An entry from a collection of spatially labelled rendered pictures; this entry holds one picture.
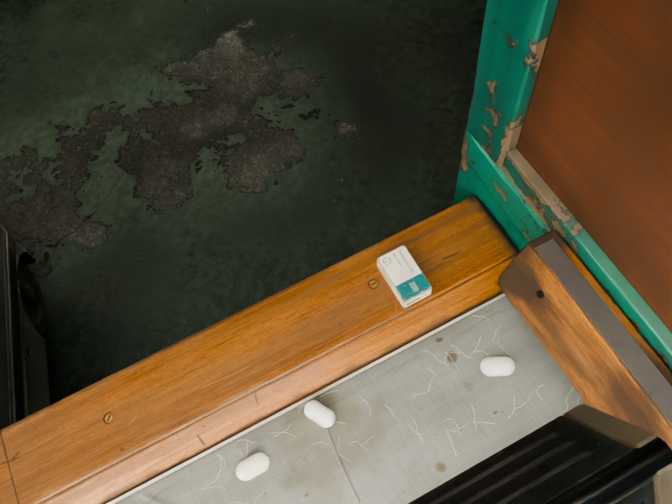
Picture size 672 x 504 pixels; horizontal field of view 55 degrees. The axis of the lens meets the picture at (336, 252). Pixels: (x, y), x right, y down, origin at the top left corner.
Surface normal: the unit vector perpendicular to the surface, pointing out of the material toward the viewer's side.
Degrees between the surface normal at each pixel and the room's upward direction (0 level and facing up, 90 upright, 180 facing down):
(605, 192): 90
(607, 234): 90
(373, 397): 0
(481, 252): 0
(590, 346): 67
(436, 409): 0
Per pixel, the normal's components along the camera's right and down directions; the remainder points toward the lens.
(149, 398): -0.07, -0.47
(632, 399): -0.84, 0.22
